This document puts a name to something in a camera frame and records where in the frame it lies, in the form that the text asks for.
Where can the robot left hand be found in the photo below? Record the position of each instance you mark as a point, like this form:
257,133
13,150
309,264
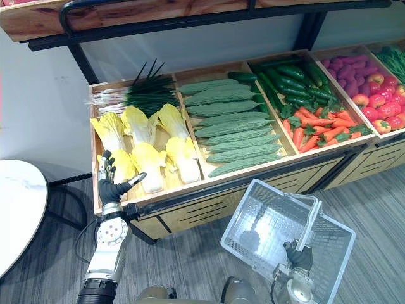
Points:
110,190

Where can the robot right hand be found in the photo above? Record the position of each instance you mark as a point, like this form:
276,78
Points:
299,255

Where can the translucent plastic shopping basket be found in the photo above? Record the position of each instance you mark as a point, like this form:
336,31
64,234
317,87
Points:
269,221

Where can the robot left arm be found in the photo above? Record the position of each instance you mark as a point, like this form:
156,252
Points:
109,240

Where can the yellow napa cabbage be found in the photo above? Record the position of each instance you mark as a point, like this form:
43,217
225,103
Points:
136,123
150,168
174,122
123,168
185,161
107,130

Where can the wooden crate with cabbages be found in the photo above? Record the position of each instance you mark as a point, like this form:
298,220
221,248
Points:
171,185

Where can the round white marble table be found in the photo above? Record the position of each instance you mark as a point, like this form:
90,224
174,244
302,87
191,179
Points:
19,206

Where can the green onion bunch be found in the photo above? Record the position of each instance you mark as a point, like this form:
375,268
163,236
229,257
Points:
148,93

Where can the green bitter gourd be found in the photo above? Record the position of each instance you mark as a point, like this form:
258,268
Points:
221,96
243,164
224,108
234,128
243,138
209,85
243,156
243,147
237,118

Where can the orange carrot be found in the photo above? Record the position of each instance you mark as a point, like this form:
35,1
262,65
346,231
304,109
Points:
287,126
298,137
316,119
309,144
333,133
345,123

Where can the wooden crate with bitter gourds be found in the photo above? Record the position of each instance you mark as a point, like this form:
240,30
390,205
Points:
202,122

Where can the wooden crate with carrots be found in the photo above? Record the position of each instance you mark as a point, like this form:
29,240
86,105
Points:
284,104

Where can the red apple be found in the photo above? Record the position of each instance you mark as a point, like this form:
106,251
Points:
390,81
381,126
385,95
377,100
369,114
398,99
376,78
395,123
388,111
360,100

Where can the dark green cucumber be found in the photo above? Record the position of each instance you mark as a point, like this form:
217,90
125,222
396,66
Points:
275,61
299,100
242,77
261,98
289,83
272,92
289,72
313,74
295,92

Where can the purple sweet potato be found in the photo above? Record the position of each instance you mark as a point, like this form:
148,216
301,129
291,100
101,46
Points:
344,72
352,88
336,65
354,58
360,79
326,63

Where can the wooden overhead shelf tray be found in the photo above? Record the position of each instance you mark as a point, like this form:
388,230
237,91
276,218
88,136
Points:
126,14

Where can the green bean bunch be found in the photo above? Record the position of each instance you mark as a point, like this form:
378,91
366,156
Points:
392,61

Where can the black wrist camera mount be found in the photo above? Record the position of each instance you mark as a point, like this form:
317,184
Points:
131,211

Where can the wooden produce stand black frame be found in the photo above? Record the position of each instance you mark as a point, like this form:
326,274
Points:
221,206

